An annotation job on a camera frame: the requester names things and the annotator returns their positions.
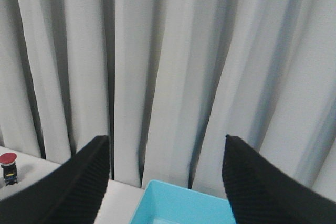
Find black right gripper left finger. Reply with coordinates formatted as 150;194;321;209
1;136;109;223

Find red push button back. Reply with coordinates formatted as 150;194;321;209
1;152;18;186

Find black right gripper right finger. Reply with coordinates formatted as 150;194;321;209
222;135;335;223

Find white pleated curtain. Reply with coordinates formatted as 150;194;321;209
1;0;335;199

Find light blue plastic box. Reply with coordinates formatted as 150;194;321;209
130;180;236;224

